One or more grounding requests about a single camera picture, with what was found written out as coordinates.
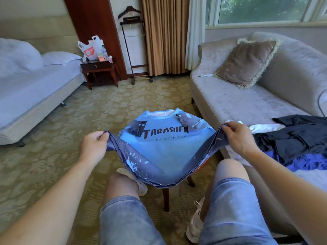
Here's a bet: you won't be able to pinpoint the person's right hand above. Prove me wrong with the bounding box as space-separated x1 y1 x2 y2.
221 121 261 160

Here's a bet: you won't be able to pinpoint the person's left hand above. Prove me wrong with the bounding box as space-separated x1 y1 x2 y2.
78 130 110 169

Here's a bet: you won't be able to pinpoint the pile of clothes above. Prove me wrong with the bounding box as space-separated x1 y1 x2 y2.
225 115 327 174

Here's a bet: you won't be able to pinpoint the navy T-shirt white chest emblem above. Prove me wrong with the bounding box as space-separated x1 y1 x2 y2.
254 115 327 162

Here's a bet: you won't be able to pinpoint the light blue gradient splatter T-shirt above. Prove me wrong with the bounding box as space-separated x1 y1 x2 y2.
105 108 231 189

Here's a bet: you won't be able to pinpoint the person's right forearm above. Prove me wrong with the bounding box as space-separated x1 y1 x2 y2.
245 150 327 245

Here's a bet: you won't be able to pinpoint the person's left forearm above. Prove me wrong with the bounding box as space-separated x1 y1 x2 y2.
0 160 100 245

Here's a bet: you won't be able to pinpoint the person's right leg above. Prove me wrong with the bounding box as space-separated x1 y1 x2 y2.
202 159 251 220

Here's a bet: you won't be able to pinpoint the grey velvet chaise sofa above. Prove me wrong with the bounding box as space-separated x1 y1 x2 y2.
189 31 327 235

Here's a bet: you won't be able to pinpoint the white sneaker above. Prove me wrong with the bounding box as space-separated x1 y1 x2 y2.
186 197 205 244
116 168 149 196

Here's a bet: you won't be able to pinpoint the blue denim shorts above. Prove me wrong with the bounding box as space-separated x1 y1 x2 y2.
99 177 279 245

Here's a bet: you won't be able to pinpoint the brown fringed cushion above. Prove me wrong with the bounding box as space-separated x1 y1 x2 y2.
216 38 281 90

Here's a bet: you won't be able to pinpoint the dark wooden nightstand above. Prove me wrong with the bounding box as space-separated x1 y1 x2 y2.
80 60 121 90

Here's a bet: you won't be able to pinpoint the white bed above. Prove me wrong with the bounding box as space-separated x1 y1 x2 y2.
0 38 87 147

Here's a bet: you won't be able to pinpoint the round wooden table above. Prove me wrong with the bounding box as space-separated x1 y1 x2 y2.
161 158 211 212

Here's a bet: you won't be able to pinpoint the white pillow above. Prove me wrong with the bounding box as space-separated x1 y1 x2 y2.
42 51 82 66

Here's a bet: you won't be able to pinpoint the white plastic bag red print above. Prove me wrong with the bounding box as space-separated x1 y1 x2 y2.
78 40 97 62

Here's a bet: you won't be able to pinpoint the plain white plastic bag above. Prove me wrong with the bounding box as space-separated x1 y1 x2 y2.
89 35 108 62

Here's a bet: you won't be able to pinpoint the white sheer curtain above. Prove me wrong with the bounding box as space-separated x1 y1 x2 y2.
185 0 207 71

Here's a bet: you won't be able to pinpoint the white duvet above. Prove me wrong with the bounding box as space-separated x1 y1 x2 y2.
0 38 44 77

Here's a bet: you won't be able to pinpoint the beige padded headboard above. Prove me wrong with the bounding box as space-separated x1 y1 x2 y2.
0 15 80 54

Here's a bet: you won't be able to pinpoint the beige curtain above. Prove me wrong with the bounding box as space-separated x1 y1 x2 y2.
141 0 191 77

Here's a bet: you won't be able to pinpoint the white framed window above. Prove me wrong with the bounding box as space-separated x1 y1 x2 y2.
204 0 327 29

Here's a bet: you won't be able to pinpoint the black valet stand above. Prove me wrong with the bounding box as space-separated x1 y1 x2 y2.
118 5 153 85

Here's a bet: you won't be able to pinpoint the dark wooden wall panel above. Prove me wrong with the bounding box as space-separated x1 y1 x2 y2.
63 0 128 81

